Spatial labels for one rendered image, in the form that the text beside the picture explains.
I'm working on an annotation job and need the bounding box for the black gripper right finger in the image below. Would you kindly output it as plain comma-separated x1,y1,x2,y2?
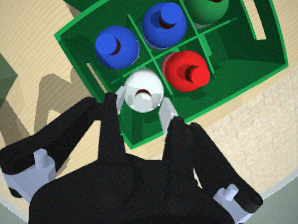
159,97,263,224

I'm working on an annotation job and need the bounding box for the blue bottle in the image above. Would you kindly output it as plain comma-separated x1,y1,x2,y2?
142,2,187,50
94,25,140,70

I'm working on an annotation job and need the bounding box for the red bottle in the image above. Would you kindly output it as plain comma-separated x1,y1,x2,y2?
161,51,210,92

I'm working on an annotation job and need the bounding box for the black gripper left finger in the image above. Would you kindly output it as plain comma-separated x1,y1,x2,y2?
0,86,134,209

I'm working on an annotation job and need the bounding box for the white bottle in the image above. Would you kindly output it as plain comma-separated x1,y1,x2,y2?
124,68,164,113

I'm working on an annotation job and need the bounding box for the green plastic crate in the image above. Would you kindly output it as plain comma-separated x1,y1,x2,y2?
63,0,99,13
54,0,289,150

